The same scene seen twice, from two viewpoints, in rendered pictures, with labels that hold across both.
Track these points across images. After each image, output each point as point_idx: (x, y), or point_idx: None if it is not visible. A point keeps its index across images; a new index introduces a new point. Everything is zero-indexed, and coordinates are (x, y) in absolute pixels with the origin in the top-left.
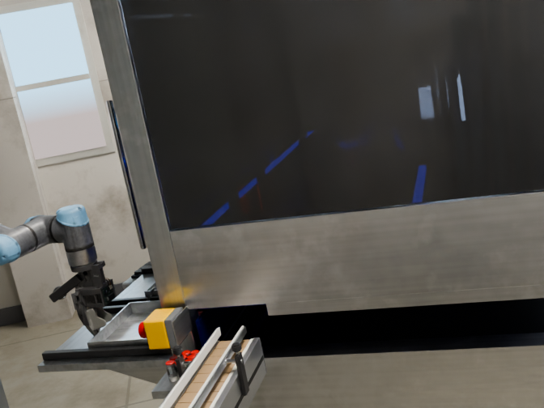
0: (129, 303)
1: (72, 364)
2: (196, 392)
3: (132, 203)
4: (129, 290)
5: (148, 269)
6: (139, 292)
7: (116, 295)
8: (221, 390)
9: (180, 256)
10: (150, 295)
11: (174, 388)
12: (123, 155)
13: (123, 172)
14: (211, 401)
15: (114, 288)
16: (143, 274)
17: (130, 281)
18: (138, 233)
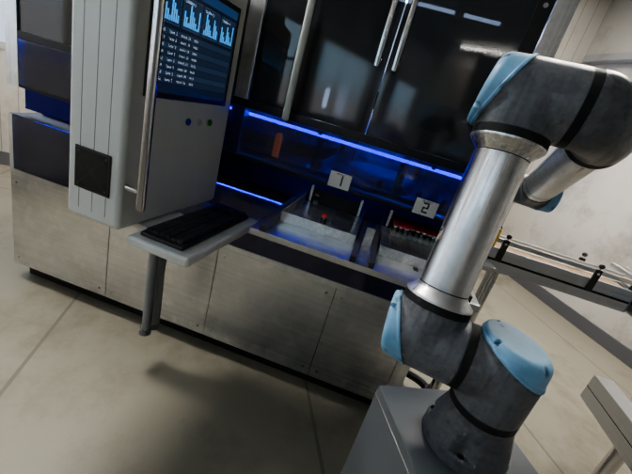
0: (381, 244)
1: (472, 290)
2: (514, 251)
3: (151, 141)
4: (311, 245)
5: (268, 225)
6: (323, 243)
7: (439, 229)
8: (511, 246)
9: None
10: (371, 234)
11: (533, 248)
12: (160, 59)
13: (154, 89)
14: (519, 250)
15: (441, 225)
16: (266, 231)
17: (191, 253)
18: (146, 188)
